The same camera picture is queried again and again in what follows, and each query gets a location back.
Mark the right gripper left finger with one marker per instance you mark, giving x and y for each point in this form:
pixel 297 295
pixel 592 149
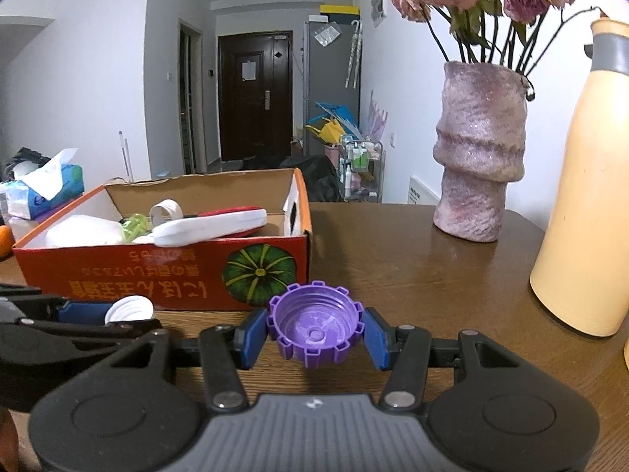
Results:
pixel 220 352

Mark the yellow bag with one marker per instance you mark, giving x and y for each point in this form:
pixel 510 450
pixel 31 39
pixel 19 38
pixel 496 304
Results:
pixel 330 133

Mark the purple ribbed lid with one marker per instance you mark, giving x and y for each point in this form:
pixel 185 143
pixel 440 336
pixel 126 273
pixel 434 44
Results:
pixel 315 323

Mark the blue tissue pack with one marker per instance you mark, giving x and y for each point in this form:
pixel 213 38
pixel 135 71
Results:
pixel 58 182

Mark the dried pink roses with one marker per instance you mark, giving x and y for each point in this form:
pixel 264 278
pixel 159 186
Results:
pixel 501 32

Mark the cream thermos jug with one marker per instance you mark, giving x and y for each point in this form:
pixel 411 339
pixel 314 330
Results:
pixel 581 272

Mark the dark brown door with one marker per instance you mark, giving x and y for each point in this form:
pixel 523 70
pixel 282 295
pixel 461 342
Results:
pixel 255 95

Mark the white round lid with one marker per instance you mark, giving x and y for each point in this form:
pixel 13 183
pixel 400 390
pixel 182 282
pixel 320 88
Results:
pixel 130 309

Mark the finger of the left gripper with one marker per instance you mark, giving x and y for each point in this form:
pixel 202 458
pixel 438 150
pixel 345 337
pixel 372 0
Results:
pixel 84 313

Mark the grey refrigerator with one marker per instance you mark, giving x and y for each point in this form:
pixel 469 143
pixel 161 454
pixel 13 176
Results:
pixel 327 50

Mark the white tape roll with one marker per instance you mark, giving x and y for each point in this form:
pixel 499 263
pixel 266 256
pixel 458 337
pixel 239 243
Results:
pixel 167 210

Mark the wire rack with bottles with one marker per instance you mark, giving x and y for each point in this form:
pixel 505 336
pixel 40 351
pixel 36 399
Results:
pixel 360 170

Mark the pink textured vase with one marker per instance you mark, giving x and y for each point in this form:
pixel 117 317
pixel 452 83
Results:
pixel 481 139

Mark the black bag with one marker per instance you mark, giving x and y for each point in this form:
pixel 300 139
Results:
pixel 319 174

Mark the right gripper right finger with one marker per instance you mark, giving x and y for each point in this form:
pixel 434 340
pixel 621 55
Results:
pixel 407 352

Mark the orange cardboard box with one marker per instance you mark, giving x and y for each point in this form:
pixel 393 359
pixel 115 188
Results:
pixel 229 241

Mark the cream bear mug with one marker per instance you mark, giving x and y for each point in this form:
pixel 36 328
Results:
pixel 626 354

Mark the orange fruit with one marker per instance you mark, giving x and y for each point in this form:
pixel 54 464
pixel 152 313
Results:
pixel 6 241

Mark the black and white appliance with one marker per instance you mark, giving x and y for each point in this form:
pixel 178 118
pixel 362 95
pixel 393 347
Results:
pixel 23 163

